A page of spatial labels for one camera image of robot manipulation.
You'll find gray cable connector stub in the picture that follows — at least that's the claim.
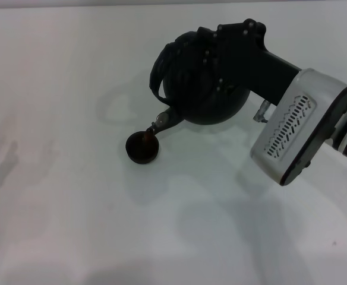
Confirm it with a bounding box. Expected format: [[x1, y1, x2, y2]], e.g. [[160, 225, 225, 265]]
[[253, 100, 272, 123]]

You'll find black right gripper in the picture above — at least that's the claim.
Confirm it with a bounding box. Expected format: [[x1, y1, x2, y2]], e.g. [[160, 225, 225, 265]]
[[196, 18, 302, 105]]

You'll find black round teapot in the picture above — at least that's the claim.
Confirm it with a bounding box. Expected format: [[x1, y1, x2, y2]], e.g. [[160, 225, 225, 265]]
[[148, 28, 251, 135]]

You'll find dark small teacup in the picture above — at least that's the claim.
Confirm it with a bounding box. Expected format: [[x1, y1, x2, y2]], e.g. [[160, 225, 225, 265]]
[[125, 131, 160, 164]]

